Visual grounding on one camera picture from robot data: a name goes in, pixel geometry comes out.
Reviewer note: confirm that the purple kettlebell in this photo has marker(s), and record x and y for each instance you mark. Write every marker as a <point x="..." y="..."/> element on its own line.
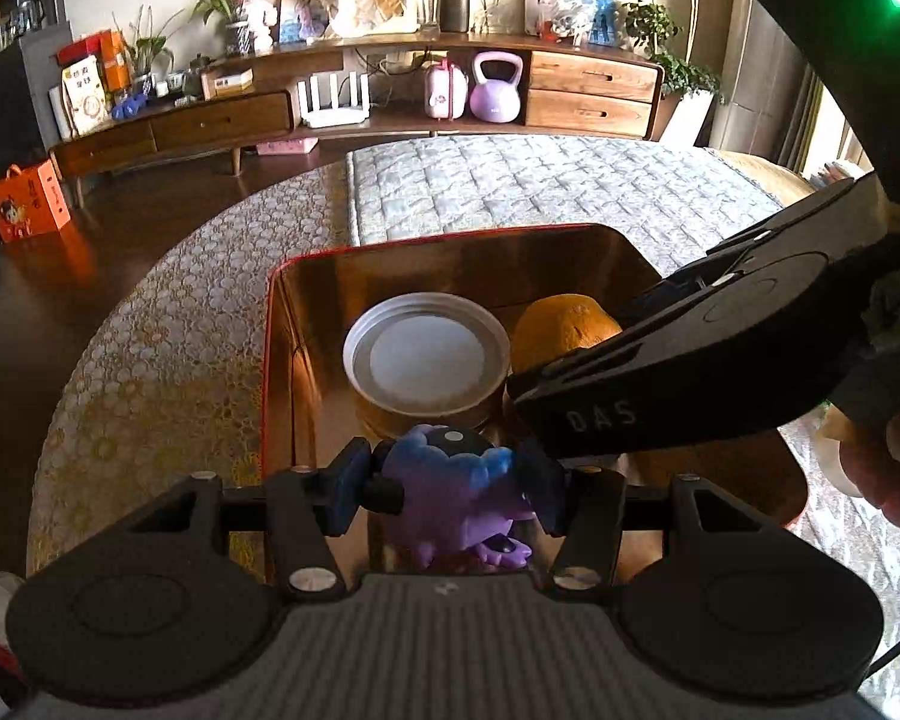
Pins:
<point x="495" y="101"/>

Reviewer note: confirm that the black speaker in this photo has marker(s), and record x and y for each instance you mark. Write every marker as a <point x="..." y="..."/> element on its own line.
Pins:
<point x="454" y="9"/>

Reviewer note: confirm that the blue picture card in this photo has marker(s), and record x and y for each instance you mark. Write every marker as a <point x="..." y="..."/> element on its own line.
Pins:
<point x="304" y="11"/>

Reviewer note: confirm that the red metal box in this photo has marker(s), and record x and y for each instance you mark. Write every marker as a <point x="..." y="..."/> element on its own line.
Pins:
<point x="315" y="345"/>

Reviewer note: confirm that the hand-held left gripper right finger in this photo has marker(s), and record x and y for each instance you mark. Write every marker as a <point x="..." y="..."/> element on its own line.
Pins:
<point x="551" y="495"/>

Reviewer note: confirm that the small leafy potted plant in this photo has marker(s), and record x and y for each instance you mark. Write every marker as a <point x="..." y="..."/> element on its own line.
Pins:
<point x="146" y="52"/>

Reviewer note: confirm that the pink flat box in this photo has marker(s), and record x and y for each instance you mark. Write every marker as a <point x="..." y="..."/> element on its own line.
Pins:
<point x="289" y="147"/>

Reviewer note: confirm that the orange tall box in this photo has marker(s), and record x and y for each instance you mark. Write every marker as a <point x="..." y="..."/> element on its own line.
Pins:
<point x="116" y="64"/>

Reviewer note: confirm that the flowering potted plant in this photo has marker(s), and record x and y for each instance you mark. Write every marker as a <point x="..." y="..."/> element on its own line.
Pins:
<point x="229" y="15"/>

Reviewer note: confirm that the cream printed box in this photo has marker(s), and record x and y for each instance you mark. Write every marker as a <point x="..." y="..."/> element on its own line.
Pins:
<point x="86" y="101"/>

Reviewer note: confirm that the orange gift box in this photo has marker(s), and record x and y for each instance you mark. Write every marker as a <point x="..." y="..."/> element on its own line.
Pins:
<point x="26" y="202"/>

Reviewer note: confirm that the blue toy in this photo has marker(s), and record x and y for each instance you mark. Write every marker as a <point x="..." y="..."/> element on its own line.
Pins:
<point x="129" y="107"/>

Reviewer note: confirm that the purple toy figure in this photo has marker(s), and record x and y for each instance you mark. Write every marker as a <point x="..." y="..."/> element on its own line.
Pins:
<point x="450" y="495"/>

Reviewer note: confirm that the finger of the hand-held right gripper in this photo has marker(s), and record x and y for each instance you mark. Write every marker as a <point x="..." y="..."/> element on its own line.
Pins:
<point x="671" y="296"/>
<point x="607" y="405"/>

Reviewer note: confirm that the clear plastic bag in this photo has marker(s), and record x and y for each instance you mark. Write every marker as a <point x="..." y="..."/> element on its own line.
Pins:
<point x="577" y="11"/>

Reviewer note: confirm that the white lid jar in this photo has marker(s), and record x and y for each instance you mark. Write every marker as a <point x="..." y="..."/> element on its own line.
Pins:
<point x="427" y="364"/>

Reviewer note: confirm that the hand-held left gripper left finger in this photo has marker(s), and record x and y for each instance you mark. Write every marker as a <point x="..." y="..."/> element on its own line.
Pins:
<point x="349" y="487"/>

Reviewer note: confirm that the orange fruit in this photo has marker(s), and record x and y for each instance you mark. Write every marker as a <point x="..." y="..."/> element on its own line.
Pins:
<point x="562" y="330"/>

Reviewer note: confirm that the white router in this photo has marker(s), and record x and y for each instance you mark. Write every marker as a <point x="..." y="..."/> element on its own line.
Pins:
<point x="335" y="109"/>

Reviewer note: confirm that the pink doll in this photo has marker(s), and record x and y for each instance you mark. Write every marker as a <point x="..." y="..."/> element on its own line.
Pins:
<point x="259" y="11"/>

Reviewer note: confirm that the small wooden box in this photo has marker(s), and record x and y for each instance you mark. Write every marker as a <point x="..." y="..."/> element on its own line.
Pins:
<point x="229" y="81"/>

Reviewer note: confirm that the pink small case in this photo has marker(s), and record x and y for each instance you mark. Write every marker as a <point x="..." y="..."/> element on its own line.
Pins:
<point x="445" y="94"/>

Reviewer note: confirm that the large green potted plant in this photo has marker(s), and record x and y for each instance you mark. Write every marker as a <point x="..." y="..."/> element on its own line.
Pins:
<point x="652" y="22"/>

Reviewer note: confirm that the person's right hand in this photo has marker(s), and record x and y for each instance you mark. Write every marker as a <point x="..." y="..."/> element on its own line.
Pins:
<point x="885" y="480"/>

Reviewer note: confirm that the wooden TV cabinet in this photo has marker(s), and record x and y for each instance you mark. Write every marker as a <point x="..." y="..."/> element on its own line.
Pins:
<point x="217" y="116"/>

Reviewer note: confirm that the black tall cabinet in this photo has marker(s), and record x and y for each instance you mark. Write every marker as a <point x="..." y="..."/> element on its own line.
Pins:
<point x="11" y="105"/>

